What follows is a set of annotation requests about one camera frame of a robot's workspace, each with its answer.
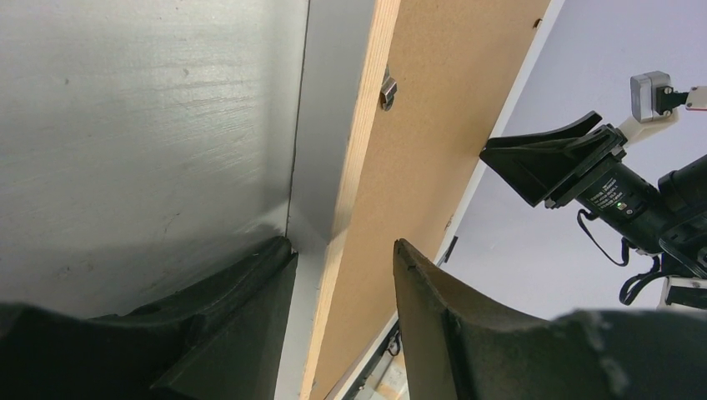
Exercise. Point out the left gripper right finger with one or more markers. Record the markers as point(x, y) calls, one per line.
point(460, 344)

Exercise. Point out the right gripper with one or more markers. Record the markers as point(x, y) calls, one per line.
point(583, 163)

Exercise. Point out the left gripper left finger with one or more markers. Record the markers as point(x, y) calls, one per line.
point(220, 338)

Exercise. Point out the white wooden picture frame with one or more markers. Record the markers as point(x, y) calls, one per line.
point(337, 40)

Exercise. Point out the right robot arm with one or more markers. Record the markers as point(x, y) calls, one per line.
point(683, 274)

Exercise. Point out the aluminium front rail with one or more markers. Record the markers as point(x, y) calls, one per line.
point(381, 373)

